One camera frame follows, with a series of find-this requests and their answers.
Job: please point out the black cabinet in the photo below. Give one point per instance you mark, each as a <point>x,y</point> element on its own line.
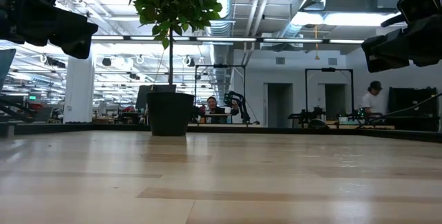
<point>411,103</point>

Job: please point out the black background monitor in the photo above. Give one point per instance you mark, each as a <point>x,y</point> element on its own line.
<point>143,96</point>

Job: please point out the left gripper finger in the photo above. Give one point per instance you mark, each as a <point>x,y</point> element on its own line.
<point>80,51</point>
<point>74,28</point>

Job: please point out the long ceiling light strip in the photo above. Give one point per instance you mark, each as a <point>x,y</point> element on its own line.
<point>224,39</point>

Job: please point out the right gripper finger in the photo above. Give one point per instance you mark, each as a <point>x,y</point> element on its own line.
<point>390,46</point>
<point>386,64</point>

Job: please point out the white pillar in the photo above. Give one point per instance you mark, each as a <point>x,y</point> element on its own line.
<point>78,92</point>

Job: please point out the black background metal frame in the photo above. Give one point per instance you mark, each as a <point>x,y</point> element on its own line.
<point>221,66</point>
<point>328,69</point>

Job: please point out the black table frame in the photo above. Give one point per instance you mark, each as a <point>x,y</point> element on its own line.
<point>86,129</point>

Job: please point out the black plant pot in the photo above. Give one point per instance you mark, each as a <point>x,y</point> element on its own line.
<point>169,113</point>

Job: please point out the green leafy plant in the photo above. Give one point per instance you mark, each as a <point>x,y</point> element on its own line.
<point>172,2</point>

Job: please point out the black background robot arm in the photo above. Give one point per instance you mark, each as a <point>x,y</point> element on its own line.
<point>305,115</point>
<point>355,116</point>
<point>197,112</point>
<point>238,101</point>

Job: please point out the person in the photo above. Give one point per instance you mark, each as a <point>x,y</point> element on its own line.
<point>214,108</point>
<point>370,101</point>

